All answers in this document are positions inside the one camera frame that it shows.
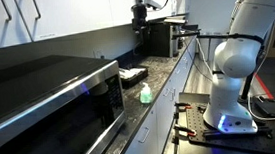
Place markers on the green soap pump bottle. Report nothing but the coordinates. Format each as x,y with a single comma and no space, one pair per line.
146,96

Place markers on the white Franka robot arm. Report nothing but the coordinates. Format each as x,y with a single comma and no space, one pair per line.
236,58

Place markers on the black plastic tray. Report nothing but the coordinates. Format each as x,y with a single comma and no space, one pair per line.
138,78

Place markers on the clear bag of white cutlery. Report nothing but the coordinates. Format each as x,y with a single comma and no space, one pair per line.
128,73

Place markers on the white base cabinet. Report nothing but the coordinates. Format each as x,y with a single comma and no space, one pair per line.
161,115

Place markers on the black coffee machine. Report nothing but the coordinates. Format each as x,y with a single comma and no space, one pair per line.
161,38

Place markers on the black clamp with orange tip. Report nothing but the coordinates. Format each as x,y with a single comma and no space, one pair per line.
181,105
184,129

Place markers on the black steel microwave oven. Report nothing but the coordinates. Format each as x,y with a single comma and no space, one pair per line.
46,111

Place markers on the black box on floor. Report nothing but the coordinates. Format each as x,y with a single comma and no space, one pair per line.
272,106

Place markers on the white wall outlet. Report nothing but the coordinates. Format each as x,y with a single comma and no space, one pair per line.
98,54

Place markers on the black camera on tripod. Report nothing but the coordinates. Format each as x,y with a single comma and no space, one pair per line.
138,13

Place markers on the black stereo camera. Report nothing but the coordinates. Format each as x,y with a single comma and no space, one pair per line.
190,28

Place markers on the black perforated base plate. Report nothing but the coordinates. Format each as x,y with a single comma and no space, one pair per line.
198,122

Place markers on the black camera mounting bar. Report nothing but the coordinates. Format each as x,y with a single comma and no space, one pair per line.
221,37

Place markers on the white wall cabinet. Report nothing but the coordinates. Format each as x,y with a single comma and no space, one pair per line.
71,12

